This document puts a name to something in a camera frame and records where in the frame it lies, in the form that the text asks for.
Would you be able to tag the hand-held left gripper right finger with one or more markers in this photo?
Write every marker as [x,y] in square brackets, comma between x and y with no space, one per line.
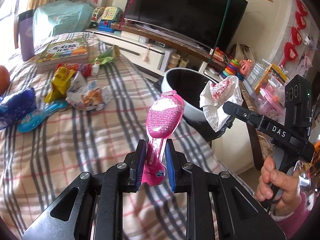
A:
[171,165]

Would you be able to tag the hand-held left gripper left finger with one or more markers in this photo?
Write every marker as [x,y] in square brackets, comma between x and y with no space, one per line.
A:
[138,160]

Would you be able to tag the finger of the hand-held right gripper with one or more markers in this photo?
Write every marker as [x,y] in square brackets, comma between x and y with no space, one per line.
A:
[245,115]

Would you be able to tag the white plastic bag red print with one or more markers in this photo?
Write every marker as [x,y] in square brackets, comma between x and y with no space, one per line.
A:
[217,97]

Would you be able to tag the pink snack wrapper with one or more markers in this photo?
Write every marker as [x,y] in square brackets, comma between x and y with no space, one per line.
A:
[162,115]

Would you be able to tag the white trash bin black liner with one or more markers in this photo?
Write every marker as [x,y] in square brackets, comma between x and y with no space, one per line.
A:
[193,112]

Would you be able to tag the white carton orange print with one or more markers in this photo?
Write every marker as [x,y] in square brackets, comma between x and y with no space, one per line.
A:
[85,95]

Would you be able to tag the light blue snack packet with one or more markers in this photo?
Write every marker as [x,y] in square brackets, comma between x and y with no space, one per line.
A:
[37,117]

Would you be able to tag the yellow snack packet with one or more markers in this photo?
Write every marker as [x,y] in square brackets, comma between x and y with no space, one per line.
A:
[60,82]

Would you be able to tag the person's right forearm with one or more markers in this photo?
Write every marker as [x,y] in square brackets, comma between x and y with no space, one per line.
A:
[295,212]

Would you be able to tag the person's right hand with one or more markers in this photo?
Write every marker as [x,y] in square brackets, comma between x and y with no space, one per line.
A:
[282,182]

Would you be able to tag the clear plastic storage box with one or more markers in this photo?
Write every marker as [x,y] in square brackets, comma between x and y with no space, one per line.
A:
[268,105]

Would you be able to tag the pink plastic toy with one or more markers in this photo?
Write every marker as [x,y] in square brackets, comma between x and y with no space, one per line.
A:
[246,67]

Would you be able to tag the small white device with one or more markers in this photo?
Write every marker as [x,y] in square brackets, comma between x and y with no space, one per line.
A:
[211,72]

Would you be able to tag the beige bag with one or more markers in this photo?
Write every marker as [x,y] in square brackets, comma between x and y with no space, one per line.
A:
[240,51]

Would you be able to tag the red toy telephone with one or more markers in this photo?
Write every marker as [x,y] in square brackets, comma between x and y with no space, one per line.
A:
[218,53]

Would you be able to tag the small beige jar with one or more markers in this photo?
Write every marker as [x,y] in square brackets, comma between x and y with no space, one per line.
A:
[175,60]

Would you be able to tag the green thin rod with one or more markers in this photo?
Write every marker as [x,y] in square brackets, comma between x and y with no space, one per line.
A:
[221,25]

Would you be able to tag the green snack wrapper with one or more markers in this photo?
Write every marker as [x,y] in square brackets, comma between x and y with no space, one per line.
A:
[106,56]

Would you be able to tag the white television cabinet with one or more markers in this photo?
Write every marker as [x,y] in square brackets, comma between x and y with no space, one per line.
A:
[130,47]

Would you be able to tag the black flat television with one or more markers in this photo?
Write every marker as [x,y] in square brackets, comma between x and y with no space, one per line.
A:
[180,10]

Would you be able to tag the colourful children's book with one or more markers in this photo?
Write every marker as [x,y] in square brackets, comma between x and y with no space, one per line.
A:
[62,53]

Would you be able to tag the blue toy cash register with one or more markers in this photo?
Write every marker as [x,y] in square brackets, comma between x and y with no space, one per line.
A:
[107,27]

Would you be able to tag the orange ball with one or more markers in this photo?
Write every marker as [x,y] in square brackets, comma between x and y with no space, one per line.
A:
[3,80]

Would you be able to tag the pink thin rod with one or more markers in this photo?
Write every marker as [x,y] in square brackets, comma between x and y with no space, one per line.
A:
[132,2]

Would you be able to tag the teal furniture cover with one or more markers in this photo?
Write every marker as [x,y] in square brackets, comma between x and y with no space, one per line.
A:
[65,17]

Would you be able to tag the yellow frame toy box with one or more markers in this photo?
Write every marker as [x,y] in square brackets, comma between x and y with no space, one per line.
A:
[271,76]

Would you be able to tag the white security camera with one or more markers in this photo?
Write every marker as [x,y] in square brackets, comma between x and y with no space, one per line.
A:
[308,40]

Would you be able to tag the red knot wall garland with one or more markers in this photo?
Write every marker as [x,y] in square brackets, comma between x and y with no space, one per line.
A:
[296,32]

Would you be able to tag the wooden frame glass door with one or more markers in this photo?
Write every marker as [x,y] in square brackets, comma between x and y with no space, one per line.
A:
[10,0]

